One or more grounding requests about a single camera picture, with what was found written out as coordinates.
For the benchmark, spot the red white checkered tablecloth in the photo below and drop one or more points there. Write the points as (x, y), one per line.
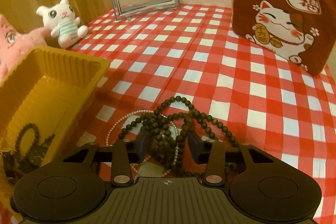
(210, 69)

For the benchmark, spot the white cat plush toy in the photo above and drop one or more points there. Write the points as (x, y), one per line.
(63, 22)

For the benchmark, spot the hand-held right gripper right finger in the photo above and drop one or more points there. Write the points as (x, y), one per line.
(194, 148)

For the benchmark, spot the pink starfish plush toy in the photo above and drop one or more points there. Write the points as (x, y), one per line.
(13, 40)

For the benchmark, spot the yellow plastic tray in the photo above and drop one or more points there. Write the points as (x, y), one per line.
(52, 77)

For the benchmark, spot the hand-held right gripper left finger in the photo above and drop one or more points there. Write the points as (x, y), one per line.
(141, 146)

